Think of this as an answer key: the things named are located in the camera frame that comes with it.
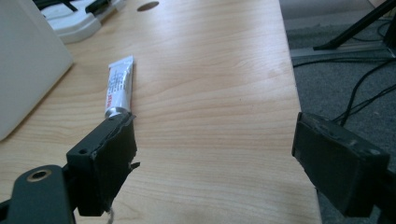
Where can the white box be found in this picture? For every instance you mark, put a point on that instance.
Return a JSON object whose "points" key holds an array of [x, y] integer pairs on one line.
{"points": [[28, 62]]}

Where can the white squeeze tube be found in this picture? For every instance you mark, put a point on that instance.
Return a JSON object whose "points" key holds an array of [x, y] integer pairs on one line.
{"points": [[120, 85]]}

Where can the black object in tray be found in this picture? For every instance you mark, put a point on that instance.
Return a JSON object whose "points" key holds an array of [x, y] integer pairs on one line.
{"points": [[77, 4]]}

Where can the black stand leg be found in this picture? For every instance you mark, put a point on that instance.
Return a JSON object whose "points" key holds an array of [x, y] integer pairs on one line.
{"points": [[355, 28]]}

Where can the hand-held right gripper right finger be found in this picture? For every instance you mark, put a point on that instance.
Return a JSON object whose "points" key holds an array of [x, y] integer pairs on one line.
{"points": [[336, 168]]}

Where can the grey metal floor rail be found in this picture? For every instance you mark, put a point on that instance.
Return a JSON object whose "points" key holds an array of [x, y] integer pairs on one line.
{"points": [[339, 51]]}

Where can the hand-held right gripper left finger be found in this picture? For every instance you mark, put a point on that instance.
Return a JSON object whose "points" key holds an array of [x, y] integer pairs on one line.
{"points": [[102, 165]]}

